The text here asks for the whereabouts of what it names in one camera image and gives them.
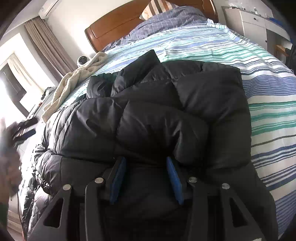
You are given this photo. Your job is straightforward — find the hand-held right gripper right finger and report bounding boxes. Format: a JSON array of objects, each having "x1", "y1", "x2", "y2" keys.
[{"x1": 166, "y1": 156, "x2": 266, "y2": 241}]

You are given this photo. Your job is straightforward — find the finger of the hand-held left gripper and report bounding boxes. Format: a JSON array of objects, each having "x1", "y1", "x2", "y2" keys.
[{"x1": 14, "y1": 128, "x2": 37, "y2": 142}]

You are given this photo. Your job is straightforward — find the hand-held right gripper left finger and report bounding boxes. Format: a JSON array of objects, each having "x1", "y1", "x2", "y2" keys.
[{"x1": 26, "y1": 157, "x2": 127, "y2": 241}]

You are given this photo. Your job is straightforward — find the black puffer jacket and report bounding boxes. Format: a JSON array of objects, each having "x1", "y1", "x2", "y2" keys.
[{"x1": 22, "y1": 49, "x2": 280, "y2": 241}]

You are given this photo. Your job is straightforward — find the person's left hand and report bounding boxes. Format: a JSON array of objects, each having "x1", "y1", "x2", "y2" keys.
[{"x1": 0, "y1": 118, "x2": 22, "y2": 202}]

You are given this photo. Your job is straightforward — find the white low cabinet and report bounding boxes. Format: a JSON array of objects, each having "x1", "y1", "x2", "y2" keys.
[{"x1": 17, "y1": 86, "x2": 58, "y2": 130}]

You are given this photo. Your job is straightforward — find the small clutter pile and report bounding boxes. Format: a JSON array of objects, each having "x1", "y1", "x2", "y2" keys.
[{"x1": 40, "y1": 87, "x2": 57, "y2": 101}]

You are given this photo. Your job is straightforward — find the window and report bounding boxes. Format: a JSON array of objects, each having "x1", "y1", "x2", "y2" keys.
[{"x1": 0, "y1": 64, "x2": 27, "y2": 116}]

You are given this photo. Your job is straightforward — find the white sheer curtain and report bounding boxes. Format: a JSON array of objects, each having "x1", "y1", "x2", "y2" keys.
[{"x1": 6, "y1": 54, "x2": 42, "y2": 93}]

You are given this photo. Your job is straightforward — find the beige garment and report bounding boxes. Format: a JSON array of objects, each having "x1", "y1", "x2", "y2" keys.
[{"x1": 42, "y1": 51, "x2": 108, "y2": 123}]

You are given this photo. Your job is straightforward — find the brown curtain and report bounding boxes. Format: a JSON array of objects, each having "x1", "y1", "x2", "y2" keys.
[{"x1": 24, "y1": 17, "x2": 77, "y2": 77}]

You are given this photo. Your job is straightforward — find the white air conditioner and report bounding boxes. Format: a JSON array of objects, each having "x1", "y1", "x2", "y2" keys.
[{"x1": 38, "y1": 0, "x2": 61, "y2": 19}]

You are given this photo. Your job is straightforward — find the bed with striped sheet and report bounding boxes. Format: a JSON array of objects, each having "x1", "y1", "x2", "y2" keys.
[{"x1": 17, "y1": 17, "x2": 296, "y2": 239}]

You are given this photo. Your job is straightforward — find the wooden headboard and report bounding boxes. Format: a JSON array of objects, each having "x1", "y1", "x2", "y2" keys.
[{"x1": 84, "y1": 0, "x2": 219, "y2": 54}]

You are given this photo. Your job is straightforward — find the blue striped pillow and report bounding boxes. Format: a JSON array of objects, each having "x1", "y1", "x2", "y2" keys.
[{"x1": 102, "y1": 6, "x2": 208, "y2": 52}]

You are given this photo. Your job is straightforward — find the dark hanging jacket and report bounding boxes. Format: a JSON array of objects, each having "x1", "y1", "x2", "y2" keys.
[{"x1": 284, "y1": 44, "x2": 296, "y2": 70}]

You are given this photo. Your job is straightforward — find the white desk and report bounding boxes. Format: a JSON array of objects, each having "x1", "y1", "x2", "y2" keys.
[{"x1": 222, "y1": 6, "x2": 292, "y2": 56}]

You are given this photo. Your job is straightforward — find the brown striped pillow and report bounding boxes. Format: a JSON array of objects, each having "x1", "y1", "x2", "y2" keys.
[{"x1": 139, "y1": 0, "x2": 178, "y2": 20}]

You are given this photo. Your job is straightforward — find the small desk bottles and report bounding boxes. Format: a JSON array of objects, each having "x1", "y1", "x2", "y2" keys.
[{"x1": 228, "y1": 2, "x2": 269, "y2": 18}]

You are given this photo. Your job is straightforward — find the blue cloth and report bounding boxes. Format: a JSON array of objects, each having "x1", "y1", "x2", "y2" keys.
[{"x1": 266, "y1": 16, "x2": 287, "y2": 29}]

